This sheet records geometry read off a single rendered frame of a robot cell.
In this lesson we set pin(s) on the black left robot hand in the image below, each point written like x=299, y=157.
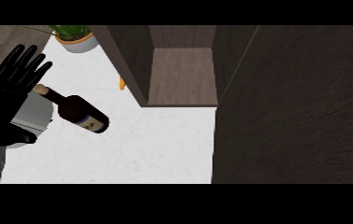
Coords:
x=13, y=78

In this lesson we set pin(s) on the small orange object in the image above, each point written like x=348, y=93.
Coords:
x=121, y=84

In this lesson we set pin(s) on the open brown wooden cabinet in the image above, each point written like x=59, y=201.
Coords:
x=181, y=78

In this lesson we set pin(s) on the dark brown cabinet door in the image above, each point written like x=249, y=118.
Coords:
x=285, y=109

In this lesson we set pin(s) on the dark wine bottle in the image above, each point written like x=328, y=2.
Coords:
x=75, y=111

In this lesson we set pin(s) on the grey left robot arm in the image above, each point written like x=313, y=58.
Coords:
x=31, y=112

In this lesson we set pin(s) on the green plant in white pot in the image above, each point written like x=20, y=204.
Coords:
x=79, y=44

